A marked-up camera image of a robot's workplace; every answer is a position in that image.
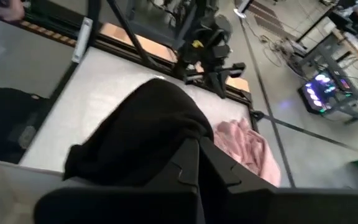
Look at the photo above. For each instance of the black rig frame strut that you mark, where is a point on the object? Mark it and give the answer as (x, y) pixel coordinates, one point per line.
(129, 34)

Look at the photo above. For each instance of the black garment with white lining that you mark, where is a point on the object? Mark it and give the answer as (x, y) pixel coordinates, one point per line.
(141, 130)

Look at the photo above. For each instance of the pink garment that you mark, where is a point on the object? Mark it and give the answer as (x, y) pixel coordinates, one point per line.
(244, 146)

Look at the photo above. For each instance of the pinkish cloth bundle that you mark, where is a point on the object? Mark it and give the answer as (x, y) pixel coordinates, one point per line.
(2, 9)

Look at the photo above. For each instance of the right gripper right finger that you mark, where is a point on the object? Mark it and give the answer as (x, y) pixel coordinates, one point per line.
(291, 207)

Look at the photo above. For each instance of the large beige fabric bin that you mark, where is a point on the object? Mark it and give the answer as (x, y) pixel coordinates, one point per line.
(5, 193)

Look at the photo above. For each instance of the grey metal desk frame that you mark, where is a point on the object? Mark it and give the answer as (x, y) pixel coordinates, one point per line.
(334, 65)

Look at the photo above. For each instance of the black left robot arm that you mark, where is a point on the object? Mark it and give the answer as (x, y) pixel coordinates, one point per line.
(204, 28)

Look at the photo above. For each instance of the black fabric bundle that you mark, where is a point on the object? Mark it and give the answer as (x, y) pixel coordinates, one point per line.
(2, 118)

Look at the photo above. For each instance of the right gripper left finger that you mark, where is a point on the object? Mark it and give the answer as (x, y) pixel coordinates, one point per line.
(120, 205)

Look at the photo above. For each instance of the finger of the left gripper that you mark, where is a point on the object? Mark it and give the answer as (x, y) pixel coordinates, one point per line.
(212, 82)
(224, 87)

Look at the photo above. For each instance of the computer with coloured lights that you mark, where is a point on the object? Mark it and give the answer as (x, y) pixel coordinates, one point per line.
(319, 90)

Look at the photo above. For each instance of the wooden board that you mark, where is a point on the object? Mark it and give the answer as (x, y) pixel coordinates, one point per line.
(154, 46)

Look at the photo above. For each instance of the white metal bracket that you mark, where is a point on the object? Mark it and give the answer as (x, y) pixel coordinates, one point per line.
(82, 40)

